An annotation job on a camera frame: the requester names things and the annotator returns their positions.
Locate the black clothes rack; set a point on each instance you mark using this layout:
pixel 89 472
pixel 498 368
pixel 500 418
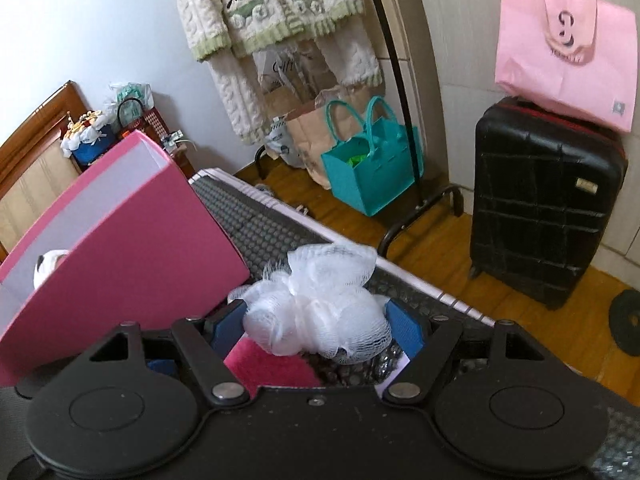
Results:
pixel 392 55

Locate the flower bouquet box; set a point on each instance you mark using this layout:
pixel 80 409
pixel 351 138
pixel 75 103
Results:
pixel 87 137

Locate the white mesh bath pouf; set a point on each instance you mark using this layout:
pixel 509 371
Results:
pixel 310 305

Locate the clear plastic bag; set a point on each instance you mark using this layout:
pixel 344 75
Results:
pixel 132 92

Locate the pink fluffy pompom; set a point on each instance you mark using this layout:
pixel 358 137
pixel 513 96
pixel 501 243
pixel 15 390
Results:
pixel 270 367

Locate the pink cardboard box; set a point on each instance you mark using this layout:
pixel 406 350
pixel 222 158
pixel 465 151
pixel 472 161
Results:
pixel 130 260

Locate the clear printed gift bag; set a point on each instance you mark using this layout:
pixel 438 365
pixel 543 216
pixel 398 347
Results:
pixel 285 70

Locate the wooden headboard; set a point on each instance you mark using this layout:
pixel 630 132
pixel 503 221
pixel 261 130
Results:
pixel 30 180

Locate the striped white bed sheet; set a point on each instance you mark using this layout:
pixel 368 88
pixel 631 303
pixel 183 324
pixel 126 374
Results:
pixel 350 237

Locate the brown paper bag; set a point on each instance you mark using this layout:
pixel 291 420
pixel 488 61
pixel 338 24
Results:
pixel 310 130

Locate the patterned gift bag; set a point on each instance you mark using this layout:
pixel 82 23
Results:
pixel 145 120

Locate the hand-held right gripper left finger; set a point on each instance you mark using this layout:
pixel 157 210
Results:
pixel 227 327

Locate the pink paper shopping bag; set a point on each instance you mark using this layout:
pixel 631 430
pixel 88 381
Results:
pixel 565 70

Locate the white plush cat toy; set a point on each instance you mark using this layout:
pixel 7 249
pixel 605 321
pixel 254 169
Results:
pixel 50 265

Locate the white printed plastic bag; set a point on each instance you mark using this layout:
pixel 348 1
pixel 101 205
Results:
pixel 282 142

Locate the black hard suitcase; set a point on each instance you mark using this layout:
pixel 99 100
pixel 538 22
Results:
pixel 540 200

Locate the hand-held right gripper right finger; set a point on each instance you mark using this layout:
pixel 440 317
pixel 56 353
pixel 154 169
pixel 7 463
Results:
pixel 407 330

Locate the beige wardrobe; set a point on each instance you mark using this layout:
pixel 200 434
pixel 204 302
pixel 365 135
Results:
pixel 450 60

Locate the teal tote bag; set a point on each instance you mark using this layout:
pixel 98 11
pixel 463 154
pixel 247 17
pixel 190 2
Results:
pixel 370 175

